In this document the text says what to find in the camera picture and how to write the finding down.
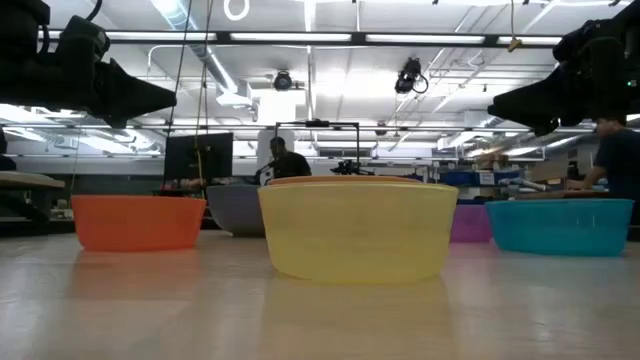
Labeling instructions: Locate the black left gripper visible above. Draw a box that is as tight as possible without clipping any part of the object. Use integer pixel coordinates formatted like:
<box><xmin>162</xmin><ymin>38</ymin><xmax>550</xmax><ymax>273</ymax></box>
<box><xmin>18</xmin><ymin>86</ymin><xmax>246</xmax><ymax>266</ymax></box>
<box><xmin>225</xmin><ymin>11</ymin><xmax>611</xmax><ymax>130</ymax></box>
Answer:
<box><xmin>49</xmin><ymin>14</ymin><xmax>178</xmax><ymax>130</ymax></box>

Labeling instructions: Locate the orange plastic bowl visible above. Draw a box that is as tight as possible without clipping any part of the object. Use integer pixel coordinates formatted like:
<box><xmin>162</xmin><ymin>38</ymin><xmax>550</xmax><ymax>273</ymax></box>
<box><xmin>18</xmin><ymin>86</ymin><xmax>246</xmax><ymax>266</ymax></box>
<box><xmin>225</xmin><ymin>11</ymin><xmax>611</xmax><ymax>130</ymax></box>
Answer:
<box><xmin>70</xmin><ymin>194</ymin><xmax>207</xmax><ymax>252</ymax></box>

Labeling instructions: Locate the background side table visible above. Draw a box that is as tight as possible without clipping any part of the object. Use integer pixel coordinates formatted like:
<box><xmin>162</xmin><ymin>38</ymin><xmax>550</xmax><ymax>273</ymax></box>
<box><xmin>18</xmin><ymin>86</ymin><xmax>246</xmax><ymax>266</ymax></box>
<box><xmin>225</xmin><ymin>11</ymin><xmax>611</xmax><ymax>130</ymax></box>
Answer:
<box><xmin>0</xmin><ymin>170</ymin><xmax>67</xmax><ymax>236</ymax></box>

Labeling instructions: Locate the yellow hanging connector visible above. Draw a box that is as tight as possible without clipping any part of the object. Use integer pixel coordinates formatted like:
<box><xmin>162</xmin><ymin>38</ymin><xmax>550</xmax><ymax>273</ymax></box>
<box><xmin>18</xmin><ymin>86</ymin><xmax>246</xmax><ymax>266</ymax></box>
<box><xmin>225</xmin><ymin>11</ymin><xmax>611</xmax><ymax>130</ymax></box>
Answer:
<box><xmin>506</xmin><ymin>0</ymin><xmax>524</xmax><ymax>54</ymax></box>

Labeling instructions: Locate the black background rig frame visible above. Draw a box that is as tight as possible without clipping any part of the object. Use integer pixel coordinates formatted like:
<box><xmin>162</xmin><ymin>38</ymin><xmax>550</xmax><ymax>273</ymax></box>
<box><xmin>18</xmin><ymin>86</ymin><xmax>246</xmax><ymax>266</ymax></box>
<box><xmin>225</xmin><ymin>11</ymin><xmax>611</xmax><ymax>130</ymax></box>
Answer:
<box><xmin>273</xmin><ymin>119</ymin><xmax>375</xmax><ymax>177</ymax></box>

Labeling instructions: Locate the round black hanging camera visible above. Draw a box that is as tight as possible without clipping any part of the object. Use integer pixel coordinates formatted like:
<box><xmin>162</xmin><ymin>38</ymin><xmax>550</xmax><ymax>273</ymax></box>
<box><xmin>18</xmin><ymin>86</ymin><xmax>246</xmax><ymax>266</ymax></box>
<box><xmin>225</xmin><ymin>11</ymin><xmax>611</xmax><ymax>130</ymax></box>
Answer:
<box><xmin>272</xmin><ymin>69</ymin><xmax>294</xmax><ymax>93</ymax></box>

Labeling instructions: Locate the purple plastic bowl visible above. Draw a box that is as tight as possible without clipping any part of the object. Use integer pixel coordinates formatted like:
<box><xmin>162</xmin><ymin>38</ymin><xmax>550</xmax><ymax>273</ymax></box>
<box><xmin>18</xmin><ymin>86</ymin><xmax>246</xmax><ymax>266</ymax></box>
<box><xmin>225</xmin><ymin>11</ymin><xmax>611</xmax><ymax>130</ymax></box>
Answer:
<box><xmin>449</xmin><ymin>201</ymin><xmax>494</xmax><ymax>245</ymax></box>

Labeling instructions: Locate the standing person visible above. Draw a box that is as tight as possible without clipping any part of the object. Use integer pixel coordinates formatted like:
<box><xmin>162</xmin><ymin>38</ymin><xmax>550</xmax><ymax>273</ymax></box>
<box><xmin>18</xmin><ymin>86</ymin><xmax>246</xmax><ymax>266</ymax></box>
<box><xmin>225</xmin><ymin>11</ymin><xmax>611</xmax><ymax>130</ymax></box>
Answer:
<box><xmin>566</xmin><ymin>115</ymin><xmax>640</xmax><ymax>226</ymax></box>

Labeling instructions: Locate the black computer monitor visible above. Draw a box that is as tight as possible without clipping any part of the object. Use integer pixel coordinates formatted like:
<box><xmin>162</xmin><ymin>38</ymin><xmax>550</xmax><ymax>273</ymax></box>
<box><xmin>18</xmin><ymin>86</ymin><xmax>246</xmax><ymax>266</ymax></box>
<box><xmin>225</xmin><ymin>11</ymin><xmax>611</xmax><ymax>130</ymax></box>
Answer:
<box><xmin>163</xmin><ymin>131</ymin><xmax>235</xmax><ymax>189</ymax></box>

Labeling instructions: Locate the black overhead camera with cable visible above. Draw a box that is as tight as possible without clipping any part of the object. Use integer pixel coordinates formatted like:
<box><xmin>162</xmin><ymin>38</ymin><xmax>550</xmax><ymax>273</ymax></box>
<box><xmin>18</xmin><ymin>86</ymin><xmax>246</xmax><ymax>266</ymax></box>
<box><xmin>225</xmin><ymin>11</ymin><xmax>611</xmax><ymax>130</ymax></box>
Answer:
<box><xmin>393</xmin><ymin>56</ymin><xmax>430</xmax><ymax>96</ymax></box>

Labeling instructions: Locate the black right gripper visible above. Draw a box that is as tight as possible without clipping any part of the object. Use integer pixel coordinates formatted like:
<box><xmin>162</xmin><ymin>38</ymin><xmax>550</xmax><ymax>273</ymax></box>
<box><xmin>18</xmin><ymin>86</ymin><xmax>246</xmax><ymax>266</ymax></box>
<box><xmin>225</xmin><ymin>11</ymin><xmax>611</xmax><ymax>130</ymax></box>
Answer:
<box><xmin>487</xmin><ymin>18</ymin><xmax>627</xmax><ymax>138</ymax></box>

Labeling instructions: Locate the teal translucent plastic bowl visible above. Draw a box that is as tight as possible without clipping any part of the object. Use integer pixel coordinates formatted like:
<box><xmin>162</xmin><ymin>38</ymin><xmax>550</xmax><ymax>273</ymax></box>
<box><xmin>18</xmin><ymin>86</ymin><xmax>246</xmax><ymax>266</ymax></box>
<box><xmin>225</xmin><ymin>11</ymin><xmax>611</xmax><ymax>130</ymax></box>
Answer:
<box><xmin>484</xmin><ymin>198</ymin><xmax>635</xmax><ymax>258</ymax></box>

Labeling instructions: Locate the blue storage bin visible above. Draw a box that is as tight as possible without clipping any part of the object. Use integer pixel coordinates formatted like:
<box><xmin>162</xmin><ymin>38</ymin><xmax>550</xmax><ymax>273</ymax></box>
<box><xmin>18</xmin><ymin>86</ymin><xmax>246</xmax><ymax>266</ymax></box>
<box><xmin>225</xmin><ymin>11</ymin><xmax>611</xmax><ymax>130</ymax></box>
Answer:
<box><xmin>439</xmin><ymin>169</ymin><xmax>522</xmax><ymax>188</ymax></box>

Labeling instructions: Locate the seated person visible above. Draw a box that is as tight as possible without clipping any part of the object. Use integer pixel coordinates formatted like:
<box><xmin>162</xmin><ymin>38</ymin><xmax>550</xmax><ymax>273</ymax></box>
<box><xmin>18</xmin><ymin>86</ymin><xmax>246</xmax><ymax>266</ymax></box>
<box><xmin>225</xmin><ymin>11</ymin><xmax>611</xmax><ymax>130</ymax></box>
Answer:
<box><xmin>254</xmin><ymin>135</ymin><xmax>313</xmax><ymax>187</ymax></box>

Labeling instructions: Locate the yellow translucent plastic bowl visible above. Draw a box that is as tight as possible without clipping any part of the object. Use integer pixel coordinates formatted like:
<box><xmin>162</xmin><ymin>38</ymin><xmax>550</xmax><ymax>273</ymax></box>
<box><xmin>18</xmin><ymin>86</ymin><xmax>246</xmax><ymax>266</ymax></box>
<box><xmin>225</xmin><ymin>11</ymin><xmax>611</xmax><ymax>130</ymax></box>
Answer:
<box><xmin>257</xmin><ymin>181</ymin><xmax>460</xmax><ymax>286</ymax></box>

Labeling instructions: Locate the black light bar frame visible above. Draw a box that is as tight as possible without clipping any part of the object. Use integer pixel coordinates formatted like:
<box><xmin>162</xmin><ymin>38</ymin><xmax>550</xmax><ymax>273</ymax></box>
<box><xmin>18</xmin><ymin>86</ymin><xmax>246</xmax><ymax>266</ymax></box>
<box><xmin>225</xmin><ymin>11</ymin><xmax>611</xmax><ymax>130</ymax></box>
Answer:
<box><xmin>37</xmin><ymin>29</ymin><xmax>567</xmax><ymax>48</ymax></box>

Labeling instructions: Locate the orange and blue bowl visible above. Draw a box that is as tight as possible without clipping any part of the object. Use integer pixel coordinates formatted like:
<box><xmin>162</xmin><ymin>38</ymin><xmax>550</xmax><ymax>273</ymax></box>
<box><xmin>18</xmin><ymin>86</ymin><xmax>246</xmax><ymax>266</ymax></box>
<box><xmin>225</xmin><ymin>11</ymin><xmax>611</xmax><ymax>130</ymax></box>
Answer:
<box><xmin>205</xmin><ymin>184</ymin><xmax>267</xmax><ymax>239</ymax></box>

